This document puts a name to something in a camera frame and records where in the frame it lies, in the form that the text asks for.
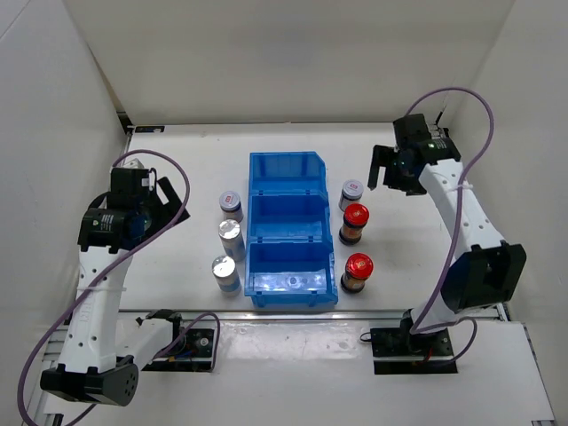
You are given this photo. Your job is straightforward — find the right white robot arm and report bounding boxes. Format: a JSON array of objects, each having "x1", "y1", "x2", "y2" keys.
[{"x1": 368, "y1": 114, "x2": 526, "y2": 355}]

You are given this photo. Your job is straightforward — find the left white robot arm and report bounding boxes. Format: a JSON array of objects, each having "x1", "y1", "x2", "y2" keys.
[{"x1": 40, "y1": 159, "x2": 190, "y2": 406}]

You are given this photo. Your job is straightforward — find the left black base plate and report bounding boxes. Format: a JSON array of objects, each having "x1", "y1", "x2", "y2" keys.
[{"x1": 143, "y1": 310, "x2": 221, "y2": 373}]

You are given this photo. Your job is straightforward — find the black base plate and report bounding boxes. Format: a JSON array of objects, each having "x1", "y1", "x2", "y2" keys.
[
  {"x1": 359, "y1": 327, "x2": 458, "y2": 375},
  {"x1": 143, "y1": 310, "x2": 221, "y2": 373}
]

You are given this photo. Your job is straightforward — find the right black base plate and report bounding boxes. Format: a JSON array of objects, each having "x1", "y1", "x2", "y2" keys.
[{"x1": 359, "y1": 327, "x2": 458, "y2": 375}]

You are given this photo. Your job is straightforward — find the small dark label left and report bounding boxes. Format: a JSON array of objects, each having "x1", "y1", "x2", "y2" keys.
[{"x1": 134, "y1": 126, "x2": 165, "y2": 133}]

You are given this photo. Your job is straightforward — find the blue three-compartment plastic bin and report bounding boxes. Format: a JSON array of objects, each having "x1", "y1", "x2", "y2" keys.
[{"x1": 244, "y1": 152, "x2": 338, "y2": 308}]

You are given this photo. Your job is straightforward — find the red-lid jar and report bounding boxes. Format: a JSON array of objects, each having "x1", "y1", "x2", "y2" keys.
[
  {"x1": 339, "y1": 203, "x2": 369, "y2": 245},
  {"x1": 341, "y1": 253, "x2": 374, "y2": 294}
]

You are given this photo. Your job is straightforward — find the white-lid jar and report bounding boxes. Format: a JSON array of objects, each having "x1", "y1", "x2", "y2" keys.
[
  {"x1": 338, "y1": 179, "x2": 364, "y2": 211},
  {"x1": 219, "y1": 191, "x2": 243, "y2": 223}
]

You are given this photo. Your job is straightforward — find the silver-top bottle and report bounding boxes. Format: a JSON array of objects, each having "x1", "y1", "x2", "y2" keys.
[
  {"x1": 211, "y1": 256, "x2": 241, "y2": 296},
  {"x1": 218, "y1": 219, "x2": 246, "y2": 262}
]

